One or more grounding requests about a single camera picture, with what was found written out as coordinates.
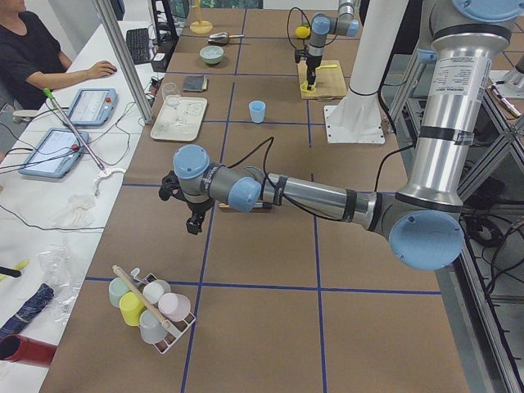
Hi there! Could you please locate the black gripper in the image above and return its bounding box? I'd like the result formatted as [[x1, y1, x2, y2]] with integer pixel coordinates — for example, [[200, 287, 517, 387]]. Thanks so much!
[[294, 47, 322, 85], [159, 172, 213, 234]]

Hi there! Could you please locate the steel muddler black tip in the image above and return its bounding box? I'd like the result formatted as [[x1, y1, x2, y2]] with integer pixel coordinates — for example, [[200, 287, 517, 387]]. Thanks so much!
[[218, 201, 273, 213]]

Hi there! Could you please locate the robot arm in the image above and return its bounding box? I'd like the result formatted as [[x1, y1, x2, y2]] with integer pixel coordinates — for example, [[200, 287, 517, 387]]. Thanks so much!
[[294, 1, 359, 93], [159, 1, 523, 270]]

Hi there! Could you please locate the whole yellow lemon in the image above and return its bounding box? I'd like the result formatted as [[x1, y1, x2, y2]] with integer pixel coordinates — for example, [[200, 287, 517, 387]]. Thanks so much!
[[295, 25, 311, 40]]

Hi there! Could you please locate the light blue paper cup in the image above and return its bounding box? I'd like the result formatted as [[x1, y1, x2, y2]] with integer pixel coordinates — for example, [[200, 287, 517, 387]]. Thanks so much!
[[248, 100, 266, 124]]

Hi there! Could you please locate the white cup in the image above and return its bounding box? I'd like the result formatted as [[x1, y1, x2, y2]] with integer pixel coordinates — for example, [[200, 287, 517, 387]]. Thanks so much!
[[142, 279, 171, 305]]

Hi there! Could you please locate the pink cup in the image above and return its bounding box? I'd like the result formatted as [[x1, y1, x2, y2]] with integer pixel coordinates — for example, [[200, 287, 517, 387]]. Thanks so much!
[[158, 292, 191, 322]]

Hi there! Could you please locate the mint green cup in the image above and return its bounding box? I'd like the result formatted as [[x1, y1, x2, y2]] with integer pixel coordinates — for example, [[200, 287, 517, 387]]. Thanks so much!
[[108, 277, 129, 308]]

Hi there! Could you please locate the yellow cup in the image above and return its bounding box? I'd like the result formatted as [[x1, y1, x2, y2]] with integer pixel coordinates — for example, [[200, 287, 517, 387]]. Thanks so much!
[[119, 291, 146, 327]]

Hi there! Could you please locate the grey translucent cup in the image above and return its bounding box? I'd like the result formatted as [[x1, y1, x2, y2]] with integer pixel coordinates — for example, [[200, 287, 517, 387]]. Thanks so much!
[[139, 309, 167, 344]]

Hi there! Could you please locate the yellow plastic knife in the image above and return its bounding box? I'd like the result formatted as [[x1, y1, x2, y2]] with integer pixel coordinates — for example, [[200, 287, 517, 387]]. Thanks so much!
[[316, 64, 338, 70]]

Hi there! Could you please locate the bamboo cutting board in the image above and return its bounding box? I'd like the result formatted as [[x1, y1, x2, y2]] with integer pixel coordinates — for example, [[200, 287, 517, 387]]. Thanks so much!
[[297, 60, 347, 100]]

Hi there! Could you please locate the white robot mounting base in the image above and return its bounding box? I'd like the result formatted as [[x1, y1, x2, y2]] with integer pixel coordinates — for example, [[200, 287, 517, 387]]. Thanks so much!
[[324, 0, 409, 144]]

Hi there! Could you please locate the metal ice scoop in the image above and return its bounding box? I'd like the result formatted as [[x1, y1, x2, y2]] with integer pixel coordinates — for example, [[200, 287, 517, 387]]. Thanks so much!
[[208, 32, 244, 46]]

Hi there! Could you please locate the green bowl of ice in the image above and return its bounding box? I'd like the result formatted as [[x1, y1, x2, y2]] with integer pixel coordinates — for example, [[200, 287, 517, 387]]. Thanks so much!
[[199, 45, 224, 66]]

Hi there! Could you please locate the cream bear serving tray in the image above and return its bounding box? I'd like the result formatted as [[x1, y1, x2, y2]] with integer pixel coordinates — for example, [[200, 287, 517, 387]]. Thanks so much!
[[150, 97, 207, 142]]

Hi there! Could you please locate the crumpled white tissue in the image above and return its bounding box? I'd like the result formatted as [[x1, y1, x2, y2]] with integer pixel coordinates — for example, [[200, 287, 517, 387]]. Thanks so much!
[[52, 194, 96, 229]]

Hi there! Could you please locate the grey yellow folded cloth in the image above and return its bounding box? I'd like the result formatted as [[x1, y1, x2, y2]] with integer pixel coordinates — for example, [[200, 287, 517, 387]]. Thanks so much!
[[183, 75, 208, 93]]

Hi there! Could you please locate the round wooden stand base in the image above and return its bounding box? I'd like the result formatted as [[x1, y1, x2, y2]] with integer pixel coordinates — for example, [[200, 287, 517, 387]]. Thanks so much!
[[190, 0, 214, 34]]

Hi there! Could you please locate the clear wine glass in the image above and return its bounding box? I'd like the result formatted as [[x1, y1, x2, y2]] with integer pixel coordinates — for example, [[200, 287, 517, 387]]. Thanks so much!
[[161, 82, 181, 109]]

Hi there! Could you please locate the clear plastic bag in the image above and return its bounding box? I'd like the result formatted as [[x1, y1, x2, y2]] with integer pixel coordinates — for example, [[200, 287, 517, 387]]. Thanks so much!
[[37, 241, 83, 326]]

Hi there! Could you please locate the lower blue teach pendant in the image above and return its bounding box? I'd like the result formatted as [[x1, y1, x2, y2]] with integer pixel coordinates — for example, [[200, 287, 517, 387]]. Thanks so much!
[[18, 128, 84, 178]]

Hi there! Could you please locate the blue teach pendant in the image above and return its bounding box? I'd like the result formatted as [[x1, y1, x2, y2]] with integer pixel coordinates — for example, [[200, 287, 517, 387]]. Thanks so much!
[[18, 128, 84, 178], [67, 88, 118, 127]]

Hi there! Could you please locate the upper blue teach pendant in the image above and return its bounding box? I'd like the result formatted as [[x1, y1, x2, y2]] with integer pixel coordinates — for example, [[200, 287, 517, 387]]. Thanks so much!
[[67, 88, 118, 127]]

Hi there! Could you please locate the folded dark blue umbrella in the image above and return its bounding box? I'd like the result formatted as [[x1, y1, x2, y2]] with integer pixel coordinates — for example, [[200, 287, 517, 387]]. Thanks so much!
[[1, 283, 54, 339]]

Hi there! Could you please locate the black keyboard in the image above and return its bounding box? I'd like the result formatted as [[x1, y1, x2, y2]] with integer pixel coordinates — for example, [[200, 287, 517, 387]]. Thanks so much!
[[125, 28, 151, 65]]

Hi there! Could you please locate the green tipped metal rod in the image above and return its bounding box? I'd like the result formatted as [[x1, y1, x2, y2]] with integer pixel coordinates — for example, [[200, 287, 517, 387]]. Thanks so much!
[[43, 88, 106, 173]]

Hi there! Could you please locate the red cylinder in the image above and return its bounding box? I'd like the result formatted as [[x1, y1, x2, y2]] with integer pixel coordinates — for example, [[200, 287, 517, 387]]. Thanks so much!
[[1, 334, 57, 368]]

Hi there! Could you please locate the seated person black shirt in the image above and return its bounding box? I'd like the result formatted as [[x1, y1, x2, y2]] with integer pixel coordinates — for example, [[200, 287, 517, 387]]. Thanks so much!
[[1, 1, 116, 110]]

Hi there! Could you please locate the wooden rack handle rod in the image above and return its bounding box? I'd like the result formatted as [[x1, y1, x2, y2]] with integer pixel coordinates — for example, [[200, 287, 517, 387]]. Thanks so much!
[[112, 264, 170, 330]]

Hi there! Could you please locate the white wire cup rack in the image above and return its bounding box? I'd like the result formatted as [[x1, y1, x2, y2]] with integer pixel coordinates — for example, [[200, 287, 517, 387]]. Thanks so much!
[[130, 268, 196, 354]]

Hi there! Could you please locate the aluminium frame post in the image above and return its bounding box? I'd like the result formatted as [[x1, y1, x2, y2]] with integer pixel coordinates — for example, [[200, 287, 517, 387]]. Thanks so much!
[[93, 0, 153, 124]]

